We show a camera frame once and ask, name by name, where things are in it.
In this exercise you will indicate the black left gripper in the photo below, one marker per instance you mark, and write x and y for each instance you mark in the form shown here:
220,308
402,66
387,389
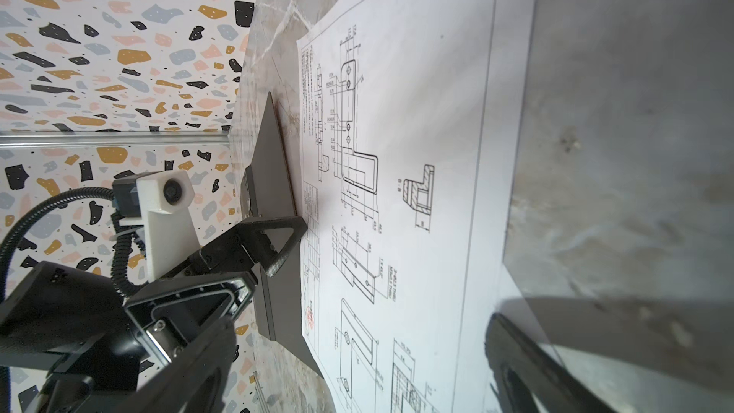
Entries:
74,326

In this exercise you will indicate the aluminium corner post left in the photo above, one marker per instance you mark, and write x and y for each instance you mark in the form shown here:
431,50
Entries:
60,139

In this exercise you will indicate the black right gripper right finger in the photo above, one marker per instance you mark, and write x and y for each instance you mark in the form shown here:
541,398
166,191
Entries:
527,378

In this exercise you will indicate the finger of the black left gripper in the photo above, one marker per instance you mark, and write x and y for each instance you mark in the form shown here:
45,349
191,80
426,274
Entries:
244,246

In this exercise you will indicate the white text paper sheet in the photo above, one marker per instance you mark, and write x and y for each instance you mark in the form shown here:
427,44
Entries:
584,353

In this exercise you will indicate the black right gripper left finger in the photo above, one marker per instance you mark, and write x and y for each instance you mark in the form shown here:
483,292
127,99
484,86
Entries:
195,381

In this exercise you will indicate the white drawing paper sheet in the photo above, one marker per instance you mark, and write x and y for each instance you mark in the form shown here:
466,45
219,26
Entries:
410,115

